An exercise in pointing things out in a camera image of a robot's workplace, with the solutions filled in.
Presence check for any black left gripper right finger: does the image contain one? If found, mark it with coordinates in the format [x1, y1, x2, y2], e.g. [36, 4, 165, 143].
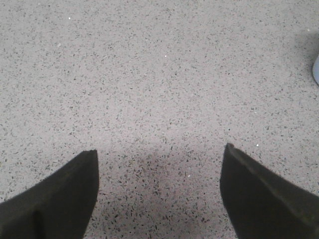
[220, 143, 319, 239]

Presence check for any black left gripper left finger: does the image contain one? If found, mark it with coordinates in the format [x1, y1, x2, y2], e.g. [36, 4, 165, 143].
[0, 150, 99, 239]

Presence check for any blue plastic cup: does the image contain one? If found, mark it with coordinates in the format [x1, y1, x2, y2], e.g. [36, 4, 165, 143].
[312, 55, 319, 85]

